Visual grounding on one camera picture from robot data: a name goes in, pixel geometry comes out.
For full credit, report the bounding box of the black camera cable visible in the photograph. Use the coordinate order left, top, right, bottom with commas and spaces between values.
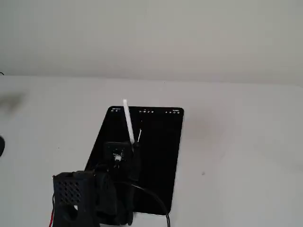
129, 182, 171, 227

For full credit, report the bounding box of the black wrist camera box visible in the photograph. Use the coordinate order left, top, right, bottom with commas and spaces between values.
105, 141, 132, 167

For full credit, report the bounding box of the white stylus pencil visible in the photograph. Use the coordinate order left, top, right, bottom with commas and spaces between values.
122, 99, 135, 145

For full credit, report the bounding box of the black screen silver tablet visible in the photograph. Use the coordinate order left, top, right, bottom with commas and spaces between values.
84, 106, 185, 216

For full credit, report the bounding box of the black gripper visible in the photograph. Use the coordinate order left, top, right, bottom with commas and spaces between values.
94, 141, 141, 225

